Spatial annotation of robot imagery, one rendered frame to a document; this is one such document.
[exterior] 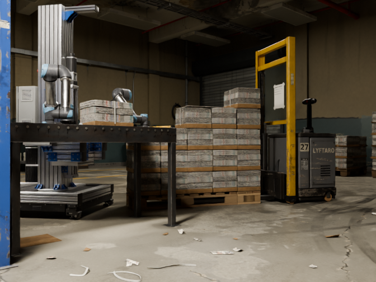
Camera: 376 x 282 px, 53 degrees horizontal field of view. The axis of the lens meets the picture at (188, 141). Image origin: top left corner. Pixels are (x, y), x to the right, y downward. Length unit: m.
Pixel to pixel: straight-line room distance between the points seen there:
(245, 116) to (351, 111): 6.14
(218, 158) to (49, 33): 2.13
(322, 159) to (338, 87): 5.89
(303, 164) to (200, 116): 1.31
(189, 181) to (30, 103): 1.77
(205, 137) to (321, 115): 6.75
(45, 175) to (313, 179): 2.89
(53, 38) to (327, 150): 3.19
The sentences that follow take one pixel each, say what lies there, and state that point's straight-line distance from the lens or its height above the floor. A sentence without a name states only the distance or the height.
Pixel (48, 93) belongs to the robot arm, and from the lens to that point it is 3.57.
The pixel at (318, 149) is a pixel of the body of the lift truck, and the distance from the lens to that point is 4.59.
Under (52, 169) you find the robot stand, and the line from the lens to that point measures 3.94.
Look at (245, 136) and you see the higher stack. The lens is 4.27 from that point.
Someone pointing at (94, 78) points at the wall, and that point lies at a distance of 11.18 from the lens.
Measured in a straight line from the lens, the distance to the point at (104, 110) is 3.29.
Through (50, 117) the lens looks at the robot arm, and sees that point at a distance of 3.28.
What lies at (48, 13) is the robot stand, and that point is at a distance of 4.16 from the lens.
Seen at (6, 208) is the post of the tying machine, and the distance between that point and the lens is 2.32.
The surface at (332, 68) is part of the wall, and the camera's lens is 10.54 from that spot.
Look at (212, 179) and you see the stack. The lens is 4.11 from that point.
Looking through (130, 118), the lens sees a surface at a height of 0.89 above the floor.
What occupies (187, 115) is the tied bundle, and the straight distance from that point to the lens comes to 4.01.
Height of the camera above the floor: 0.67
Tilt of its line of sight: level
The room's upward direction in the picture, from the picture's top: straight up
